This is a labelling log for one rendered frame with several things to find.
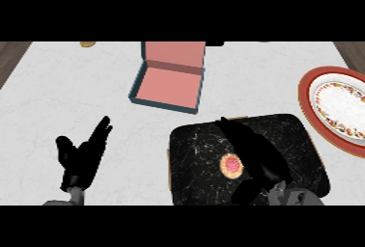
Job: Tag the small tan round object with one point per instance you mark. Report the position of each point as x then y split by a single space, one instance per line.
87 44

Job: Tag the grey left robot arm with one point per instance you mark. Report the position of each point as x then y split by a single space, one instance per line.
67 198

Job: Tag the red rimmed floral plate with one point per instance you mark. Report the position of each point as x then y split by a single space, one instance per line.
340 106

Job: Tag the open pink teal box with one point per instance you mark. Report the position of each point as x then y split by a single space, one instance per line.
169 80

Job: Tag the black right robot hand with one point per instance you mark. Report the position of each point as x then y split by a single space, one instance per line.
247 151

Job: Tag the black marble tray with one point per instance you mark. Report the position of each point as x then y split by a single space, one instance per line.
200 154

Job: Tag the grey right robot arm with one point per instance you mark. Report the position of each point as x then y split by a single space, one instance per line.
291 197

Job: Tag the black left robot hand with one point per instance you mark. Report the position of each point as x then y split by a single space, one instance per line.
84 155

